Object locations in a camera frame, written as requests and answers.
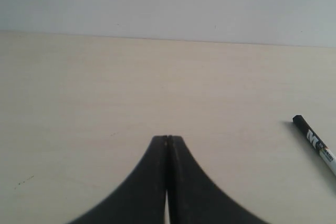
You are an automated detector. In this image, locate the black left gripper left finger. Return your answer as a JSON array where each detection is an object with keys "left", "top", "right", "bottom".
[{"left": 71, "top": 135, "right": 168, "bottom": 223}]

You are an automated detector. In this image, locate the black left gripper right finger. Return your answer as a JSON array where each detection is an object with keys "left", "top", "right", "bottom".
[{"left": 166, "top": 136, "right": 265, "bottom": 224}]

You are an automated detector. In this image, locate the white marker black cap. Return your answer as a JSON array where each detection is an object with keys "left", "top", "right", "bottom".
[{"left": 292, "top": 115, "right": 335, "bottom": 175}]

